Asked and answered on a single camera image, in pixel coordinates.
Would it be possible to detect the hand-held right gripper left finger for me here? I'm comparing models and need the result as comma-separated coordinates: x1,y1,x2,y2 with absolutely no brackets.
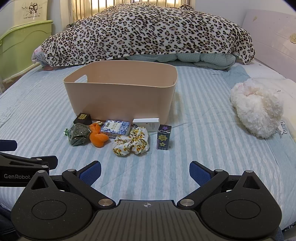
22,161,116,207

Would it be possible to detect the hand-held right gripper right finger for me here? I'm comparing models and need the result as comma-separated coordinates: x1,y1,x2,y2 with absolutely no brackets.
177,161,271,207

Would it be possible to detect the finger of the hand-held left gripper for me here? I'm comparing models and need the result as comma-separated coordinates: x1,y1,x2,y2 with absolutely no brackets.
0,152,58,171
0,140,18,152

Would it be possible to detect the blue striped bed sheet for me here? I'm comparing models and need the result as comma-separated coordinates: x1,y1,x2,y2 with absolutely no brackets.
0,61,296,233

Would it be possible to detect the orange plush toy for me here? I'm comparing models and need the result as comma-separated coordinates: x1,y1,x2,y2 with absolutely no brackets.
89,121,110,148

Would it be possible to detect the green patterned pouch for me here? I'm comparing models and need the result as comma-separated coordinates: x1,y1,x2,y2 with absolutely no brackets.
64,124,91,147

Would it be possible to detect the floral white scrunchie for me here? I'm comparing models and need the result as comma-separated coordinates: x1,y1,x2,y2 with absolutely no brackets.
112,127,150,156

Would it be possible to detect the blue white patterned box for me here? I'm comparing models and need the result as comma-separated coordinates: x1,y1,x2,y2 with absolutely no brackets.
100,120,132,139

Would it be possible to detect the dark purple star box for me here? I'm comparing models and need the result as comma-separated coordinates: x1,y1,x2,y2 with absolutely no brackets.
157,124,172,150

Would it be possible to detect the small black box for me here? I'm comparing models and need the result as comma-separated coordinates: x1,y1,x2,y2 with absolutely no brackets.
73,113,92,125

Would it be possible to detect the white rectangular box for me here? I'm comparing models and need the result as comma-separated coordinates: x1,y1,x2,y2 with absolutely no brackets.
132,118,161,133

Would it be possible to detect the beige plastic storage bin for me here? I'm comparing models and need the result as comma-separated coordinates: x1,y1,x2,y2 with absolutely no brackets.
63,61,178,125

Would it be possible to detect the white fluffy plush toy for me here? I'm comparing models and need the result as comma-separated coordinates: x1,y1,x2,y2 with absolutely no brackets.
230,78,285,139

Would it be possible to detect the green plastic cabinet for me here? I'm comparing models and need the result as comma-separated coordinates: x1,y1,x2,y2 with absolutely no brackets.
0,19,54,92

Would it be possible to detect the pink floral cloth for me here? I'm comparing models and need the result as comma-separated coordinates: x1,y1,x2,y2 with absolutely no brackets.
32,45,54,70

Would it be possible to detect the green checked quilt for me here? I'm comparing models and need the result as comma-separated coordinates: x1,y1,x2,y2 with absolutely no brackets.
125,52,237,70

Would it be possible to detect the leopard print blanket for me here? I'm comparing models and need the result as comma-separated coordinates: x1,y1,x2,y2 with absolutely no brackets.
40,3,256,68

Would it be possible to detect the striped yellow curtain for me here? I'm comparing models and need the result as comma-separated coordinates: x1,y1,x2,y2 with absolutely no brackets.
71,0,193,24

